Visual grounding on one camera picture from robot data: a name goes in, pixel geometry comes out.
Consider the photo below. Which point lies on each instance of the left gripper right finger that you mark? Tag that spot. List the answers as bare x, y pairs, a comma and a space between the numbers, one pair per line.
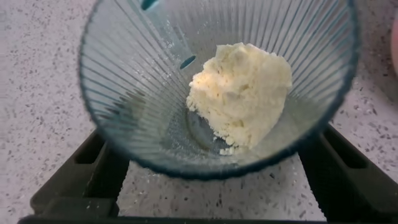
348, 186

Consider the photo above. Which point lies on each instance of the white powder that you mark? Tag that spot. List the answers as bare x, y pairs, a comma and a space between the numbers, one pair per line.
242, 96

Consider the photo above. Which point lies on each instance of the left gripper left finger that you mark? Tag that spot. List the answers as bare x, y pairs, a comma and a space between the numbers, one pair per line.
77, 180

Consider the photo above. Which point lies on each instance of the clear ribbed plastic cup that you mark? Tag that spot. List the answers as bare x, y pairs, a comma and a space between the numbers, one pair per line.
133, 93

